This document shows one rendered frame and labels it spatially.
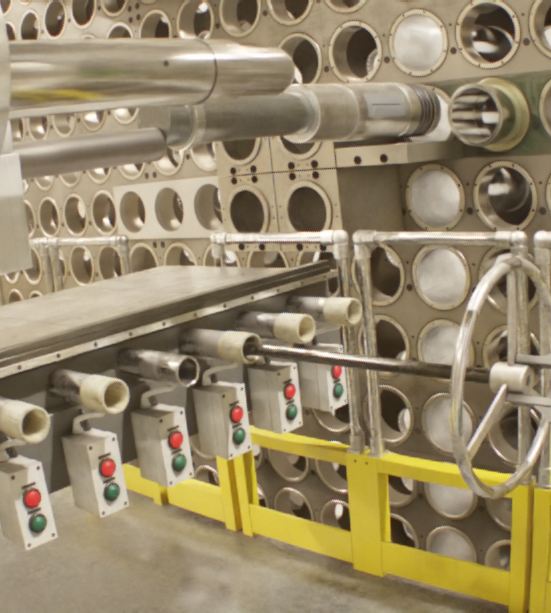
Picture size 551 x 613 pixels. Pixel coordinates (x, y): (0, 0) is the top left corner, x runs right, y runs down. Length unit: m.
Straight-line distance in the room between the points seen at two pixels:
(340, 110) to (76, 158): 0.89
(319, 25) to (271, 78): 1.52
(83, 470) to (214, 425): 0.35
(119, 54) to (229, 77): 0.27
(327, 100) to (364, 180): 0.57
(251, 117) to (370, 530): 1.21
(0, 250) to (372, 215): 1.60
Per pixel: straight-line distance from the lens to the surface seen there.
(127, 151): 1.85
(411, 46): 3.09
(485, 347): 2.92
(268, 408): 1.84
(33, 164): 1.71
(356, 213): 2.77
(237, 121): 2.07
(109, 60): 1.40
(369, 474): 2.29
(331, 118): 2.32
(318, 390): 1.96
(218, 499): 2.79
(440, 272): 3.15
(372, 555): 2.41
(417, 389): 3.13
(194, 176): 3.72
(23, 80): 1.30
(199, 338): 1.70
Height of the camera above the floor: 1.25
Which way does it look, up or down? 12 degrees down
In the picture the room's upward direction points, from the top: 6 degrees counter-clockwise
